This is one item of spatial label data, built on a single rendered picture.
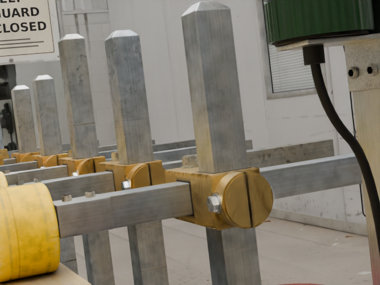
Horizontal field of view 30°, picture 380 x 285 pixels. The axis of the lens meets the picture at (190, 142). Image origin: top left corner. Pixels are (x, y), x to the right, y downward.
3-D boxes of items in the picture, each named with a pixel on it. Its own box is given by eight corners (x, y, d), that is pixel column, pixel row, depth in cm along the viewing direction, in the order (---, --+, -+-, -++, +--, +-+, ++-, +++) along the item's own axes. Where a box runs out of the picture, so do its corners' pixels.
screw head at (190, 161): (197, 165, 74) (195, 154, 74) (204, 165, 72) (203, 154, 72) (178, 168, 73) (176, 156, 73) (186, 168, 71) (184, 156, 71)
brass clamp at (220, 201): (217, 209, 75) (212, 162, 75) (283, 223, 63) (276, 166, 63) (164, 219, 73) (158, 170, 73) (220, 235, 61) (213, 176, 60)
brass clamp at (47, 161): (60, 176, 144) (57, 151, 144) (77, 179, 132) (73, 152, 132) (30, 180, 142) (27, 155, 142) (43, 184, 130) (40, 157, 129)
